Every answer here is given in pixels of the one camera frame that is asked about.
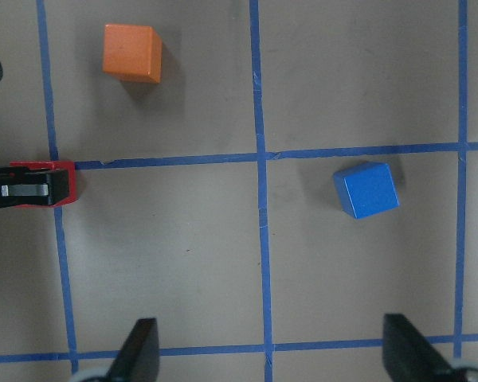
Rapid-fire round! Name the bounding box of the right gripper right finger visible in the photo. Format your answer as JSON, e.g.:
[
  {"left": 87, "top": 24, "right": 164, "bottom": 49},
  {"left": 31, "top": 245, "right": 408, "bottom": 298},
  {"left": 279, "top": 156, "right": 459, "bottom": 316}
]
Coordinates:
[{"left": 382, "top": 314, "right": 455, "bottom": 382}]

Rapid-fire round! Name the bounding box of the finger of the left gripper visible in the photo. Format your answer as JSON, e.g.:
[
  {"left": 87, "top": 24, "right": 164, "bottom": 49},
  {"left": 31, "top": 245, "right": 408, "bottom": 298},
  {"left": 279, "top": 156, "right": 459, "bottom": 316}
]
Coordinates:
[{"left": 0, "top": 166, "right": 70, "bottom": 209}]

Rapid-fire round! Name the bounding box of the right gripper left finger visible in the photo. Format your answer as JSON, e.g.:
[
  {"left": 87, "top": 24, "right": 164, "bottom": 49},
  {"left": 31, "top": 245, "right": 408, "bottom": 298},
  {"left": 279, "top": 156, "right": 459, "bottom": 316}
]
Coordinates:
[{"left": 104, "top": 318, "right": 160, "bottom": 381}]

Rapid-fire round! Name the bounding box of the red wooden block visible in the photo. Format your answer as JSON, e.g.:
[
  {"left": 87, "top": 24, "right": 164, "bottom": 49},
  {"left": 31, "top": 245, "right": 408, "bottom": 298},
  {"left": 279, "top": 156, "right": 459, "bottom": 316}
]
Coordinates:
[{"left": 10, "top": 161, "right": 77, "bottom": 208}]

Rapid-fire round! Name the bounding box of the blue wooden block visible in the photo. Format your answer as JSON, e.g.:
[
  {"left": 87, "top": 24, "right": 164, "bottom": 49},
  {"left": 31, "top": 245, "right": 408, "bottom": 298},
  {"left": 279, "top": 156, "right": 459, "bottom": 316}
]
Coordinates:
[{"left": 332, "top": 162, "right": 400, "bottom": 220}]

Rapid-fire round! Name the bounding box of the orange wooden block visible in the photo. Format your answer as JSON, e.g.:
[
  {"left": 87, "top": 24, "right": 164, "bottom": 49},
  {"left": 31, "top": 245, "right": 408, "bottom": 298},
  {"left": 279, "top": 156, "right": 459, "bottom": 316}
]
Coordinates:
[{"left": 102, "top": 24, "right": 163, "bottom": 84}]

